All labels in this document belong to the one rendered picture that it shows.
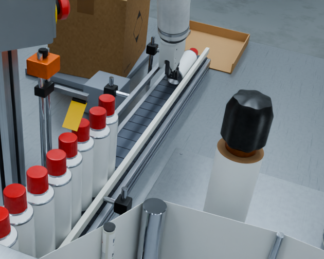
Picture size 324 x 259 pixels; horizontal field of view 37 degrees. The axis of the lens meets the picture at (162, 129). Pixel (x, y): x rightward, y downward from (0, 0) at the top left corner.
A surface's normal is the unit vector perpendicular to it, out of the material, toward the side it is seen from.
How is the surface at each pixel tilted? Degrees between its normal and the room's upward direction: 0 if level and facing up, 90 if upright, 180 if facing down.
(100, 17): 90
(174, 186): 0
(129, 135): 0
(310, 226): 0
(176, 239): 90
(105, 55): 90
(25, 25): 90
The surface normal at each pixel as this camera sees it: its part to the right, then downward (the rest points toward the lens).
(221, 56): 0.11, -0.82
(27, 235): 0.69, 0.47
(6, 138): -0.34, 0.50
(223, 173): -0.62, 0.38
